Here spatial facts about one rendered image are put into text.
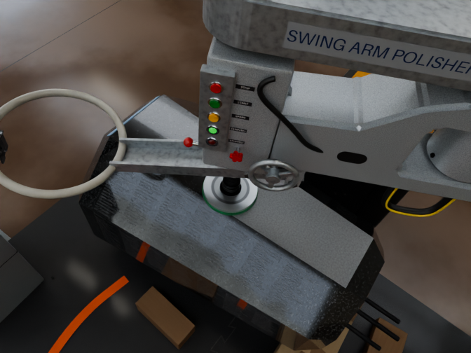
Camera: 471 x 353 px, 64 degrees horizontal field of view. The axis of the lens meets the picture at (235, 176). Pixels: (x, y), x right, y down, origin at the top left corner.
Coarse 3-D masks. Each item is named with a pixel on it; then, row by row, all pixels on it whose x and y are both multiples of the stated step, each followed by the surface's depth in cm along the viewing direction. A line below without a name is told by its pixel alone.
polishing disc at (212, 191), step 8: (208, 176) 150; (216, 176) 150; (208, 184) 148; (216, 184) 148; (248, 184) 150; (208, 192) 146; (216, 192) 146; (240, 192) 147; (248, 192) 148; (256, 192) 148; (208, 200) 144; (216, 200) 144; (224, 200) 144; (232, 200) 145; (240, 200) 145; (248, 200) 145; (216, 208) 143; (224, 208) 143; (232, 208) 143; (240, 208) 143
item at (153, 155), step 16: (128, 144) 143; (144, 144) 142; (160, 144) 140; (176, 144) 139; (128, 160) 141; (144, 160) 140; (160, 160) 139; (176, 160) 138; (192, 160) 137; (224, 176) 132; (240, 176) 130; (256, 176) 129
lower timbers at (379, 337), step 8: (352, 320) 198; (376, 320) 204; (384, 320) 201; (376, 328) 198; (392, 328) 199; (368, 336) 203; (376, 336) 196; (384, 336) 197; (400, 336) 197; (368, 344) 196; (384, 344) 194; (392, 344) 195; (400, 344) 195; (368, 352) 191; (376, 352) 192; (384, 352) 192; (392, 352) 193; (400, 352) 193
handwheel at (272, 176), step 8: (264, 160) 105; (272, 160) 104; (280, 160) 105; (256, 168) 107; (264, 168) 109; (272, 168) 109; (288, 168) 105; (248, 176) 112; (272, 176) 108; (280, 176) 109; (296, 176) 108; (256, 184) 114; (264, 184) 115; (272, 184) 113; (288, 184) 113
